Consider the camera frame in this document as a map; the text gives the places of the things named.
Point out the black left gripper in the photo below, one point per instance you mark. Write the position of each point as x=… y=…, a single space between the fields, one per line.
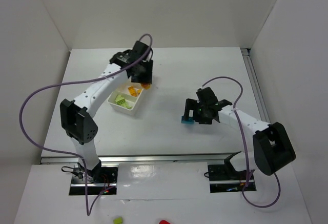
x=143 y=75

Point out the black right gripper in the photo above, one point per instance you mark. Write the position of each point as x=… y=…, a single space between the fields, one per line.
x=192 y=109

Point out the teal long lego brick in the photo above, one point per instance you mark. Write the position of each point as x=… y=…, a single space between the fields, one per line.
x=187 y=120

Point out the orange oval printed lego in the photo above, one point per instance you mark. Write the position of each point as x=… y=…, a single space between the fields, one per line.
x=146 y=85

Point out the yellow long lego brick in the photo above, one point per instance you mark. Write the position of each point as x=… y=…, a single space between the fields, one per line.
x=132 y=91

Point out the light green lego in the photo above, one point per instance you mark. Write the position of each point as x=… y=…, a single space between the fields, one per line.
x=119 y=100
x=125 y=105

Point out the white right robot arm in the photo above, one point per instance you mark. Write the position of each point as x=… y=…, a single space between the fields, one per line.
x=266 y=147

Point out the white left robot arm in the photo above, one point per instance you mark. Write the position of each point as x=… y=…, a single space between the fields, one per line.
x=77 y=115

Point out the white three-compartment tray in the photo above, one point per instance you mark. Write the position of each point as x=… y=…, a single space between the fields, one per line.
x=134 y=102

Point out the red object bottom edge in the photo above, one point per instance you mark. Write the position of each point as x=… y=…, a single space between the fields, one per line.
x=164 y=222

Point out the green lego outside workspace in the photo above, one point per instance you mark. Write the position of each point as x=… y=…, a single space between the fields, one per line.
x=118 y=220

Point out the aluminium rail front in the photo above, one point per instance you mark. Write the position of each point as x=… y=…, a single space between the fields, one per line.
x=141 y=159

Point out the aluminium rail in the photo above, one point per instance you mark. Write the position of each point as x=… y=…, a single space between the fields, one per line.
x=141 y=159
x=255 y=84

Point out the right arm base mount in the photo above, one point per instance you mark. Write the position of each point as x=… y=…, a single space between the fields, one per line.
x=224 y=178

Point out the aluminium rail right side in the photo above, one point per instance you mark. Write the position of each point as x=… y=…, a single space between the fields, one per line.
x=255 y=84

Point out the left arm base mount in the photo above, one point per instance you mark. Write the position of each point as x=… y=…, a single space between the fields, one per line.
x=106 y=181

